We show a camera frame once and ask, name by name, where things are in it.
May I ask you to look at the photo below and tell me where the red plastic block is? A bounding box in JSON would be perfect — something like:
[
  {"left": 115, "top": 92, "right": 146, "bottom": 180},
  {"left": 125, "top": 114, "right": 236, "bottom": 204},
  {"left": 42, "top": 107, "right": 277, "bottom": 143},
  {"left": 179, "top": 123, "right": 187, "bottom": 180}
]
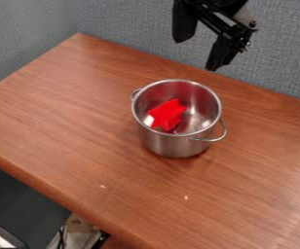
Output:
[{"left": 147, "top": 98, "right": 186, "bottom": 131}]

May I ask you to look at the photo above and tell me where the stainless steel pot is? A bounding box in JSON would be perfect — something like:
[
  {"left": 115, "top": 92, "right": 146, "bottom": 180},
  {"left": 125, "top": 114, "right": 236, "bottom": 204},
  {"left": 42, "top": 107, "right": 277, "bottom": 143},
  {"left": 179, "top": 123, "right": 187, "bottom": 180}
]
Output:
[{"left": 130, "top": 79, "right": 228, "bottom": 158}]

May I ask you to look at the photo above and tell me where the wooden table leg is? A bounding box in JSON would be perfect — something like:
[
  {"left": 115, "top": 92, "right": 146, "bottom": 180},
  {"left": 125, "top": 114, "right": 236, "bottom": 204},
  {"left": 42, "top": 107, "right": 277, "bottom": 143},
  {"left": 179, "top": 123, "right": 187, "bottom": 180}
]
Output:
[{"left": 46, "top": 214, "right": 110, "bottom": 249}]

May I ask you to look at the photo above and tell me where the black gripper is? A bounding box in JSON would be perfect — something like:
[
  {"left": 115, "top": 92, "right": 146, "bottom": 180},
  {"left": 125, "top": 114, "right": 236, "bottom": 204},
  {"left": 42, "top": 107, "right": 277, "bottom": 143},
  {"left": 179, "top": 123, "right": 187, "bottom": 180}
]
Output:
[{"left": 173, "top": 0, "right": 258, "bottom": 71}]

